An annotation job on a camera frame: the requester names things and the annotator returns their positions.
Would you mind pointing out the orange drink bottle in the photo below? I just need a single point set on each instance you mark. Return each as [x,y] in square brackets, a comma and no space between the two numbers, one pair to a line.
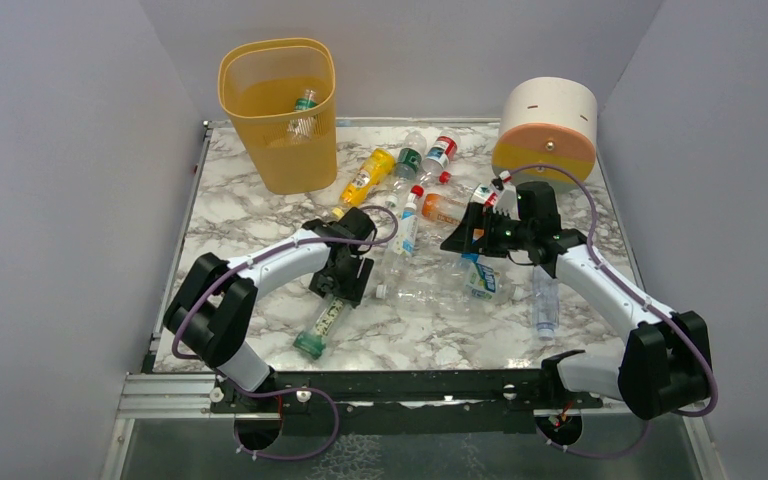
[442,209]

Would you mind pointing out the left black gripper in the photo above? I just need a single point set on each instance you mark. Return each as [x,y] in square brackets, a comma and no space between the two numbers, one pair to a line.
[342,279]

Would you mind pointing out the clear bottle red white label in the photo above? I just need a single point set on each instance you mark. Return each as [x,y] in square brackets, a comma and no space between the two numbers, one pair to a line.
[465,190]

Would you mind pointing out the white cylindrical container orange lid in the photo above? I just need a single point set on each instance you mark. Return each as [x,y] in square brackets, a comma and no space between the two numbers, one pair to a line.
[548,132]

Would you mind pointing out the clear bottle blue label red cap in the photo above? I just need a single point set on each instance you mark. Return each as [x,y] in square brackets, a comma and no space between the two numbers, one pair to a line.
[401,249]

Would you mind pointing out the clear bottle blue green label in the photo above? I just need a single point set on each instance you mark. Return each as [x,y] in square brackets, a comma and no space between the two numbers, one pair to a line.
[481,282]

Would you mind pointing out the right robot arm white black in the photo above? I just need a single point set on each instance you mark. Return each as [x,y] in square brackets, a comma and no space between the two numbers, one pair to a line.
[666,363]

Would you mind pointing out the green tinted bottle green cap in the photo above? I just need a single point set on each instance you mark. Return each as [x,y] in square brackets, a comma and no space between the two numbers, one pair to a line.
[313,340]

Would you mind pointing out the small clear bottle blue cap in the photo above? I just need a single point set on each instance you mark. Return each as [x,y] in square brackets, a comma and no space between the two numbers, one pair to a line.
[546,304]

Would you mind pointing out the yellow juice bottle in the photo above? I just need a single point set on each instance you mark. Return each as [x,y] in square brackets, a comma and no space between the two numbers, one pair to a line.
[374,169]

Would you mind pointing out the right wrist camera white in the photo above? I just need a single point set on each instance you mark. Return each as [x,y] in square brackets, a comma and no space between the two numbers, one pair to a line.
[500,192]

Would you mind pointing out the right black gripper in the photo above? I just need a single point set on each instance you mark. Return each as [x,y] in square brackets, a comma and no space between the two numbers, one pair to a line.
[485,229]

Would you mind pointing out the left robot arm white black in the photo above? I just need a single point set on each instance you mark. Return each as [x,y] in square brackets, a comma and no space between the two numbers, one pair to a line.
[211,311]

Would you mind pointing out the clear bottle bright blue label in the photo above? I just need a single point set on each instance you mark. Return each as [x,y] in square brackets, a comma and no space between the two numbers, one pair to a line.
[450,260]

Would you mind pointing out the black aluminium base frame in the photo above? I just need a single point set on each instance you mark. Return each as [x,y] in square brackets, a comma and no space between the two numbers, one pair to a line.
[395,362]

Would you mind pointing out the clear unlabeled bottle white cap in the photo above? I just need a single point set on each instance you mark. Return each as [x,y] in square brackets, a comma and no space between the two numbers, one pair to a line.
[420,297]

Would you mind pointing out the yellow plastic mesh bin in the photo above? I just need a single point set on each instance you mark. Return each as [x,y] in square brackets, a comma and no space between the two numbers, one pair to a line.
[280,97]

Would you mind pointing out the clear bottle dark green label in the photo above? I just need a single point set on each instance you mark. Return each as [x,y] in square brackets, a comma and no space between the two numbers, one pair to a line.
[410,156]

